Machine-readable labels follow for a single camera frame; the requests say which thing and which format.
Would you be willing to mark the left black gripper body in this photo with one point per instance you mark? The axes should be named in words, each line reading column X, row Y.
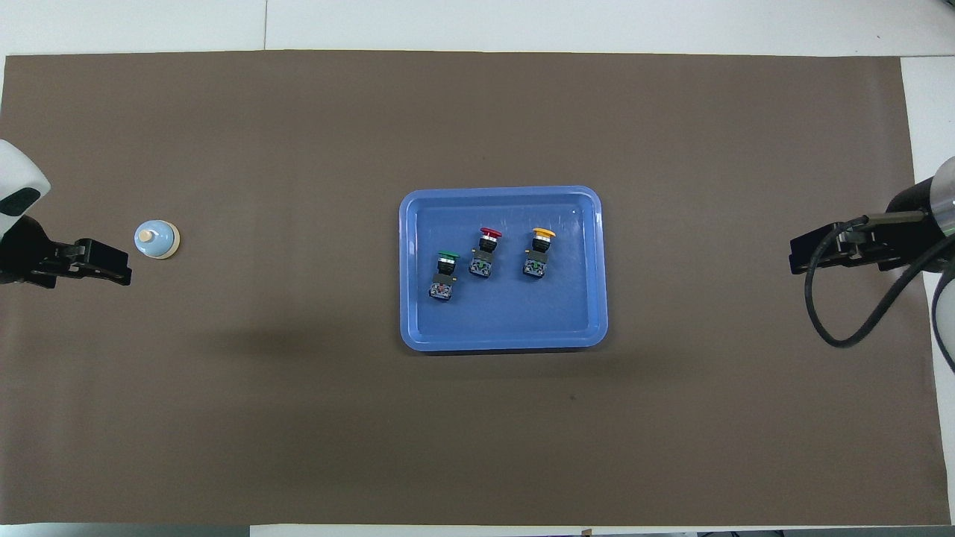
column 61, row 261

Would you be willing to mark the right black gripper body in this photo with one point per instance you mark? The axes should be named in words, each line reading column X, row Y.
column 891, row 242

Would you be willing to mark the light blue call bell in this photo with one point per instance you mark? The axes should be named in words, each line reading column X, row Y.
column 161, row 246

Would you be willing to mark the yellow mushroom push button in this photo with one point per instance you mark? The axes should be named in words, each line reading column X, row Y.
column 534, row 265

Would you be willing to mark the red mushroom push button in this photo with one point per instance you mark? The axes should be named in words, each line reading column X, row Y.
column 483, row 265

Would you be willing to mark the green mushroom push button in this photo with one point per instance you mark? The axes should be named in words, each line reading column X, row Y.
column 442, row 288

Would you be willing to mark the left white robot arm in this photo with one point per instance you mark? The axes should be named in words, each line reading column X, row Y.
column 15, row 179

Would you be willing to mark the blue plastic tray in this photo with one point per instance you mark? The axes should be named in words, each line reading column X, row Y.
column 448, row 328

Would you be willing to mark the brown table mat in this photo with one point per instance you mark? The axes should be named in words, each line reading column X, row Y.
column 298, row 418

